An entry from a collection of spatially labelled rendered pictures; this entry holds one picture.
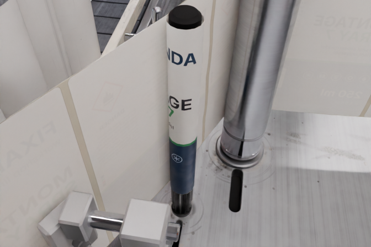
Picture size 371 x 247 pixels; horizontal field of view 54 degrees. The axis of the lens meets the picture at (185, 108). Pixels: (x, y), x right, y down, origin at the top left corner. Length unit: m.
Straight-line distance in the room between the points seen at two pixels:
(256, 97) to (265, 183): 0.09
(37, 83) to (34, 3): 0.06
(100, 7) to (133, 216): 0.42
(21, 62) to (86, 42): 0.11
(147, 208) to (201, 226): 0.15
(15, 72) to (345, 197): 0.29
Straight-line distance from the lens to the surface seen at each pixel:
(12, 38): 0.28
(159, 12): 0.40
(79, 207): 0.17
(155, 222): 0.16
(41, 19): 0.32
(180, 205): 0.29
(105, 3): 0.56
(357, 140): 0.40
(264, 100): 0.28
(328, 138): 0.39
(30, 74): 0.30
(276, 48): 0.25
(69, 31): 0.37
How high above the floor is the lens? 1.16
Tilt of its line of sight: 46 degrees down
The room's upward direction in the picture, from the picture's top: 1 degrees clockwise
